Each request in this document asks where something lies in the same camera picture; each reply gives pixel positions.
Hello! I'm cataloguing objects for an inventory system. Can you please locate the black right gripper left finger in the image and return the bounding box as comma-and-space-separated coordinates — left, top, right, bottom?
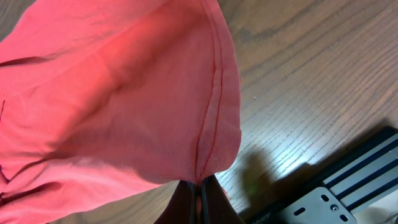
154, 180, 197, 224

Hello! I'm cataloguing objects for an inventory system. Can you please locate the red soccer t-shirt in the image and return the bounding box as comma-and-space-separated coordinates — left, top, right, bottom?
1, 0, 241, 223

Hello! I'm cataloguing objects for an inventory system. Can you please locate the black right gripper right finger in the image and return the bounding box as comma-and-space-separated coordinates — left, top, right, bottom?
200, 175, 244, 224

